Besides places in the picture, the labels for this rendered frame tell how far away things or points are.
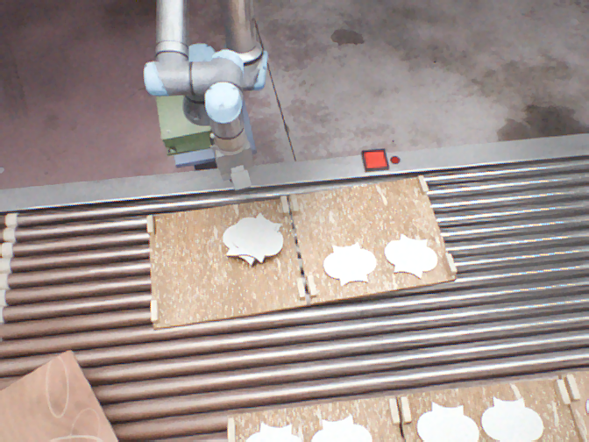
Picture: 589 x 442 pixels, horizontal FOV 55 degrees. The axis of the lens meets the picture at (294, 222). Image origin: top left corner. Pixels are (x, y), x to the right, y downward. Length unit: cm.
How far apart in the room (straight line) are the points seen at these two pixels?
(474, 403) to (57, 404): 99
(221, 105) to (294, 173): 61
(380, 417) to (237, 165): 70
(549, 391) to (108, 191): 135
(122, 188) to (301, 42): 199
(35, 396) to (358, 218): 95
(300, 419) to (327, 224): 56
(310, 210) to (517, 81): 211
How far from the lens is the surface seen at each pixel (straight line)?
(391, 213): 170
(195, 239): 166
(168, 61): 135
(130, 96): 338
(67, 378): 147
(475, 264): 170
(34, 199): 190
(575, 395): 160
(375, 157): 182
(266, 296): 156
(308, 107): 319
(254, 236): 158
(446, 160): 188
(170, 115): 192
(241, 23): 164
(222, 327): 156
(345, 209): 169
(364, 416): 147
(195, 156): 191
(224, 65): 133
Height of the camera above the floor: 236
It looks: 59 degrees down
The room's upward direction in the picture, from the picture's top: straight up
